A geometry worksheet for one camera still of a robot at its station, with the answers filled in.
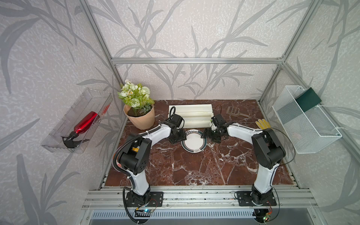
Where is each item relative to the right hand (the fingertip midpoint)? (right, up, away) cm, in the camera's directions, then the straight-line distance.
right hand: (204, 137), depth 95 cm
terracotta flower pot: (-40, +13, -7) cm, 43 cm away
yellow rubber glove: (+46, +8, +10) cm, 48 cm away
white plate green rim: (-7, -4, -2) cm, 8 cm away
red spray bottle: (-62, +5, -37) cm, 72 cm away
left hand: (-15, -1, -2) cm, 15 cm away
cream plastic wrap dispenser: (-7, +14, +7) cm, 17 cm away
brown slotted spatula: (+26, +18, +16) cm, 35 cm away
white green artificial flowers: (-44, +27, -10) cm, 53 cm away
